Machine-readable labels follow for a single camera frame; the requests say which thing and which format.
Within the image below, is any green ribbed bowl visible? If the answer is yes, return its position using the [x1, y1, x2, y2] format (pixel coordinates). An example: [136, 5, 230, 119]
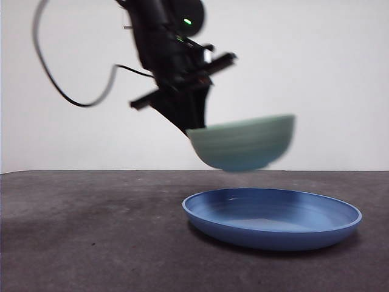
[185, 114, 296, 173]

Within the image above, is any blue round plate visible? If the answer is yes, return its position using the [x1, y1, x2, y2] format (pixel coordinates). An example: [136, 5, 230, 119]
[181, 187, 363, 252]

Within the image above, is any black cable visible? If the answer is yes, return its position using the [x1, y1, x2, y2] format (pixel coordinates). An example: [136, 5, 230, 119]
[32, 0, 156, 108]

